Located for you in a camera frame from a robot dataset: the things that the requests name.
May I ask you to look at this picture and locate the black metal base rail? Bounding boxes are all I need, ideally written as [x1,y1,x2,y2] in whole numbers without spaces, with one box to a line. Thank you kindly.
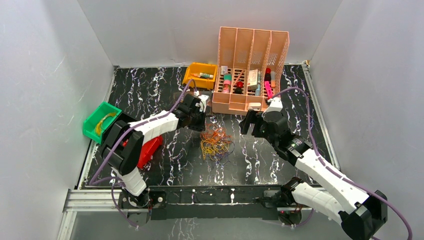
[117,185,306,225]

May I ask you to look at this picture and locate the pink pencil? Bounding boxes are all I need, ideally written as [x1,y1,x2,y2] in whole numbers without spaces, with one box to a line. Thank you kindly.
[234,69,245,84]

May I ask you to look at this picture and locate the green white glue stick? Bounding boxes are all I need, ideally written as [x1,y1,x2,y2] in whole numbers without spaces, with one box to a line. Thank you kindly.
[191,72,214,80]

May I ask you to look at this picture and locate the red plastic bin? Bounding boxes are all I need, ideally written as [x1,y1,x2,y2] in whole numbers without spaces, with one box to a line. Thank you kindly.
[137,135,163,169]

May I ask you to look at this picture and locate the white grey card box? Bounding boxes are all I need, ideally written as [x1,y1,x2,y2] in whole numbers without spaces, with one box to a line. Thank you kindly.
[246,69,259,90]

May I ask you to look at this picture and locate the light blue marker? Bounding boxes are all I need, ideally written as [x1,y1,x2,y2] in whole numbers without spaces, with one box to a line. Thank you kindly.
[255,83,261,97]

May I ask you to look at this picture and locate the red black stamp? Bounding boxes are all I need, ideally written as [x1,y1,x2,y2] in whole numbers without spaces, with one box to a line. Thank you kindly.
[264,68,272,82]
[233,81,244,95]

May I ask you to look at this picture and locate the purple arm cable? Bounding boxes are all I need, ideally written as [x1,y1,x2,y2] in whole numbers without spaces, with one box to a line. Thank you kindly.
[271,86,413,240]
[88,78,199,229]

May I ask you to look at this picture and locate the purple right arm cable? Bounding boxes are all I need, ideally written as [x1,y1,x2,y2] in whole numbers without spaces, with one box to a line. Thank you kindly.
[271,86,413,240]

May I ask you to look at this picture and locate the small white eraser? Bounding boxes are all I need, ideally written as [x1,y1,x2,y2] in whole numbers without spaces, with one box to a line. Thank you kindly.
[220,65,228,75]

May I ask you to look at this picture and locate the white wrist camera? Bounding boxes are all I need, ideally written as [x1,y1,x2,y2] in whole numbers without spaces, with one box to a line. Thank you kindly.
[194,91,211,113]
[263,96,283,115]

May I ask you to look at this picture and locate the green plastic bin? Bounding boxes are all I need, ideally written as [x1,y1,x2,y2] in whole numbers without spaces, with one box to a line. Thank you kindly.
[82,101,122,145]

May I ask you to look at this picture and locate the yellow cable in green bin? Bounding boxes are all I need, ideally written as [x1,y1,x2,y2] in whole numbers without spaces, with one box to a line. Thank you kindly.
[94,112,118,137]

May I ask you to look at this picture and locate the orange highlighter marker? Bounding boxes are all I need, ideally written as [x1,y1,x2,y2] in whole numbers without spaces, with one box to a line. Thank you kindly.
[270,71,277,89]

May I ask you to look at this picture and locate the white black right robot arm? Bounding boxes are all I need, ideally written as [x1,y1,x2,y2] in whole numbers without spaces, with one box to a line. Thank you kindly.
[239,109,388,240]

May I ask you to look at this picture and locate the pink glue stick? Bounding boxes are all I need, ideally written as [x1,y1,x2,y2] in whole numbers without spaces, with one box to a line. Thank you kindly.
[222,73,232,93]

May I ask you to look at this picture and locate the dark book Three Days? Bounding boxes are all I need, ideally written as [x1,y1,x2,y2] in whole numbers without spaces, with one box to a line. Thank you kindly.
[198,94,211,116]

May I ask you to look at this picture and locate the pink plastic file organizer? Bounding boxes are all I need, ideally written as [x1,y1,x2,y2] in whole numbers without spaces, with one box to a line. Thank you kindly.
[211,26,290,116]

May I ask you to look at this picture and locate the yellow plastic bin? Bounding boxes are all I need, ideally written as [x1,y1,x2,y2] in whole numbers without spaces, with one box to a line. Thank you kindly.
[182,62,218,90]

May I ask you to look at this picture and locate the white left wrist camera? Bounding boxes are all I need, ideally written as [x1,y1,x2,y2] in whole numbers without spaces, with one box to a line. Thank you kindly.
[194,91,211,113]

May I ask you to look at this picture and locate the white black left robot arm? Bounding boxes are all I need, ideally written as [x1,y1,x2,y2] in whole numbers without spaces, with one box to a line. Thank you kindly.
[101,92,210,208]

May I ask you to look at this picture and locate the orange cable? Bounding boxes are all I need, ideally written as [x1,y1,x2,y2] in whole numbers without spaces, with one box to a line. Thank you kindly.
[200,124,234,150]

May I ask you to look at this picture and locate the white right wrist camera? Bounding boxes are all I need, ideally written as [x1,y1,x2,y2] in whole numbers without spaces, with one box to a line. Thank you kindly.
[263,96,283,115]

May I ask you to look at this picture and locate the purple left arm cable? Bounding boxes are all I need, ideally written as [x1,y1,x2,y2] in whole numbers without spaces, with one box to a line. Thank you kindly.
[88,78,199,229]

